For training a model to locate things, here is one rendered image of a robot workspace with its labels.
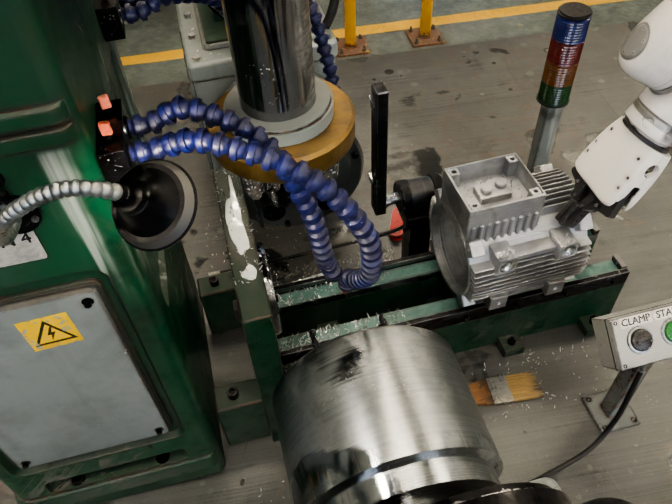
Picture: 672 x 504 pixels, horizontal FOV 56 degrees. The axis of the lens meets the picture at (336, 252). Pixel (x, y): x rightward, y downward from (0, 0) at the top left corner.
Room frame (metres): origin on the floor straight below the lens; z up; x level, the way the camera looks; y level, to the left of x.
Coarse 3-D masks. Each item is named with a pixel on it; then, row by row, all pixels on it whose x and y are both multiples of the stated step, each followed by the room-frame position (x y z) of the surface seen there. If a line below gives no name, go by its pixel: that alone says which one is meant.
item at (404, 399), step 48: (384, 336) 0.42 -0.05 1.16; (432, 336) 0.43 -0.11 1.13; (288, 384) 0.39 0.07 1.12; (336, 384) 0.36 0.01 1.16; (384, 384) 0.35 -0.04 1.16; (432, 384) 0.36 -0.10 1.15; (288, 432) 0.34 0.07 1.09; (336, 432) 0.31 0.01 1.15; (384, 432) 0.30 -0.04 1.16; (432, 432) 0.30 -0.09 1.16; (480, 432) 0.31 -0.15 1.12; (288, 480) 0.30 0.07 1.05; (336, 480) 0.26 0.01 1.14; (384, 480) 0.25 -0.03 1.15; (432, 480) 0.25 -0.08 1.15; (480, 480) 0.26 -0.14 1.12
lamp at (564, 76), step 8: (552, 64) 1.03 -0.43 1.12; (576, 64) 1.02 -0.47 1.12; (544, 72) 1.04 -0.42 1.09; (552, 72) 1.02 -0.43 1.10; (560, 72) 1.02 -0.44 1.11; (568, 72) 1.01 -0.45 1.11; (544, 80) 1.04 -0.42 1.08; (552, 80) 1.02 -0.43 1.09; (560, 80) 1.01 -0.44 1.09; (568, 80) 1.02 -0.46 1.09
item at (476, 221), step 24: (456, 168) 0.73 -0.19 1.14; (480, 168) 0.74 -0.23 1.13; (504, 168) 0.74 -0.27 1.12; (456, 192) 0.68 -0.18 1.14; (480, 192) 0.69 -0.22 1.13; (504, 192) 0.69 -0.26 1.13; (528, 192) 0.67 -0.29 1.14; (456, 216) 0.67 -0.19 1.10; (480, 216) 0.63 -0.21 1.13; (504, 216) 0.64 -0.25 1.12; (528, 216) 0.65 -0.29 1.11
